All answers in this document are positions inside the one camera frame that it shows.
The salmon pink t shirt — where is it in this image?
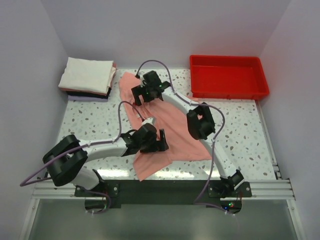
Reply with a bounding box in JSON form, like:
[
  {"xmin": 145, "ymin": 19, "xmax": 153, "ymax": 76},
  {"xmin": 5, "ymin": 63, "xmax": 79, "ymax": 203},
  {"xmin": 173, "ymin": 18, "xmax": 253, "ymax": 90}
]
[{"xmin": 118, "ymin": 71, "xmax": 212, "ymax": 182}]

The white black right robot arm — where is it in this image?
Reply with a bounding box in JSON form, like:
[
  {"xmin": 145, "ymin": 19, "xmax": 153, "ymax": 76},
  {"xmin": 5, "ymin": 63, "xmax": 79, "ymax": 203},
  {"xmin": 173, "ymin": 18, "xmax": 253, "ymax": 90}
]
[{"xmin": 131, "ymin": 70, "xmax": 245, "ymax": 197}]

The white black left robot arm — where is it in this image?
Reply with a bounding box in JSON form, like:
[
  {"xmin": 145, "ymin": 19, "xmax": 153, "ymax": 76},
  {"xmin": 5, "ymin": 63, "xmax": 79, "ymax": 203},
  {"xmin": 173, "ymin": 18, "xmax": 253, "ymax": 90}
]
[{"xmin": 42, "ymin": 123, "xmax": 169, "ymax": 196}]

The white folded t shirt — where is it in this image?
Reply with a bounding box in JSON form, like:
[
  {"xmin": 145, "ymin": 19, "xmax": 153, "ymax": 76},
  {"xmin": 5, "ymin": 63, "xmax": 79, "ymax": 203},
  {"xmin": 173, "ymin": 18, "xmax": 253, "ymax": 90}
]
[{"xmin": 58, "ymin": 57, "xmax": 114, "ymax": 93}]

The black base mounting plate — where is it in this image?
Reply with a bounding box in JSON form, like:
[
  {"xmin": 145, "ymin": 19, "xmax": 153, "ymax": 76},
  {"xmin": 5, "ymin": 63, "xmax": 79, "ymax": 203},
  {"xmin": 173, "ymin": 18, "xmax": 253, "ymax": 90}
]
[{"xmin": 74, "ymin": 180, "xmax": 253, "ymax": 210}]

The black folded t shirt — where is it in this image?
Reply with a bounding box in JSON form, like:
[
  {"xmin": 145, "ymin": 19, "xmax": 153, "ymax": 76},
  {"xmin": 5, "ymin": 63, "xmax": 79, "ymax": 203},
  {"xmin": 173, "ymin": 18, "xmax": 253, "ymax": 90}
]
[{"xmin": 66, "ymin": 87, "xmax": 112, "ymax": 99}]

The red plastic tray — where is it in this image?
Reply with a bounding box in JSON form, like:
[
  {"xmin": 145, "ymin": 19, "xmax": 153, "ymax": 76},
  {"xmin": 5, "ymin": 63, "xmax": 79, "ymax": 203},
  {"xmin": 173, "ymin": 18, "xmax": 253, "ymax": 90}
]
[{"xmin": 189, "ymin": 55, "xmax": 270, "ymax": 101}]

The lavender folded t shirt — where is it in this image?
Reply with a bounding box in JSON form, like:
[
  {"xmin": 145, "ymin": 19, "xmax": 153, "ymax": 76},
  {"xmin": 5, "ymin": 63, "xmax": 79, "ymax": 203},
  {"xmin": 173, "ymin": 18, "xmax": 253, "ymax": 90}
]
[{"xmin": 68, "ymin": 95, "xmax": 108, "ymax": 103}]

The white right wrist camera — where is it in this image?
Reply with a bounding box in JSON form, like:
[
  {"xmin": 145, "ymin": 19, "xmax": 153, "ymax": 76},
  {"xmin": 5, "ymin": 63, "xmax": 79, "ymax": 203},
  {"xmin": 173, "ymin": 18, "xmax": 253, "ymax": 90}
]
[{"xmin": 138, "ymin": 72, "xmax": 147, "ymax": 87}]

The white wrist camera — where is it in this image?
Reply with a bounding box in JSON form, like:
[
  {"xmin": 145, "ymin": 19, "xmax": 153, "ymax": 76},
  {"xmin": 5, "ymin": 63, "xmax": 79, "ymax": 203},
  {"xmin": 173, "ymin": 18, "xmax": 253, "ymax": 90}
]
[
  {"xmin": 138, "ymin": 72, "xmax": 147, "ymax": 87},
  {"xmin": 141, "ymin": 117, "xmax": 156, "ymax": 126}
]

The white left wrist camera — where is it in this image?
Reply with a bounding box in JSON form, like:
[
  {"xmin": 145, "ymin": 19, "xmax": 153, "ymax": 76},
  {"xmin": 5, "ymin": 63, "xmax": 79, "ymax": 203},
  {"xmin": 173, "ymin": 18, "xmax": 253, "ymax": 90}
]
[{"xmin": 141, "ymin": 117, "xmax": 156, "ymax": 126}]

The aluminium frame rail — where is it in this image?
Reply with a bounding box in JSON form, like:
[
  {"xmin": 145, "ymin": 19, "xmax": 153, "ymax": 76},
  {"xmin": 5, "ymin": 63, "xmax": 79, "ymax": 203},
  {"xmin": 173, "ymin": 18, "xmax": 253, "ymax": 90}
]
[{"xmin": 31, "ymin": 180, "xmax": 76, "ymax": 200}]

